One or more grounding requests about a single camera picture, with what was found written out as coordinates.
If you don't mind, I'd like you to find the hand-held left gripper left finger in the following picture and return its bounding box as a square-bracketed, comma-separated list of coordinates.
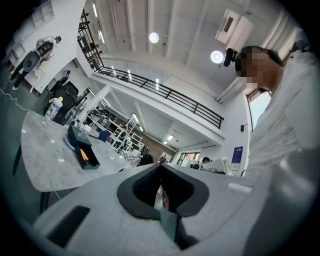
[33, 163, 182, 256]

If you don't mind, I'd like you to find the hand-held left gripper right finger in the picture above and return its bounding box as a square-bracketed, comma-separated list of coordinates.
[161, 163, 255, 251]

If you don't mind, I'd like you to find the blue chair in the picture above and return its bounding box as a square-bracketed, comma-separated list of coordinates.
[98, 129, 112, 143]

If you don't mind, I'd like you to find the round blue plate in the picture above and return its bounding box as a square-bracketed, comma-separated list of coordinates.
[63, 133, 77, 151]

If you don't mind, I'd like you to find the person's grey striped shirt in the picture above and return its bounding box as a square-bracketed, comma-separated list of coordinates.
[246, 49, 320, 176]

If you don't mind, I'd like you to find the patterned water bottle yellow cap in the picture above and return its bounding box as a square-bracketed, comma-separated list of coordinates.
[41, 96, 64, 128]

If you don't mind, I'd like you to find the black metal balcony railing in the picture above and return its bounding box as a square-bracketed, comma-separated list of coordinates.
[77, 8, 225, 130]

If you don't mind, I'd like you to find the black office chair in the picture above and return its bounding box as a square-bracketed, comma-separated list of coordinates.
[43, 81, 80, 126]

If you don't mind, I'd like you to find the person's head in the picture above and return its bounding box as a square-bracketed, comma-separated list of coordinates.
[234, 45, 285, 92]

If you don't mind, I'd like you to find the white ceiling air conditioner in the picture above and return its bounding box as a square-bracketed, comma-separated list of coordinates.
[214, 8, 255, 52]

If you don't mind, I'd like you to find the blue wall poster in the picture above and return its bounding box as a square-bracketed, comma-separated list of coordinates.
[231, 146, 244, 163]

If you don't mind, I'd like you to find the white power cable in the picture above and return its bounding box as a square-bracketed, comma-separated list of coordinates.
[0, 87, 30, 111]

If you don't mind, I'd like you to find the black head-mounted camera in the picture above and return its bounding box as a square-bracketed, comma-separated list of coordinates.
[223, 47, 238, 68]

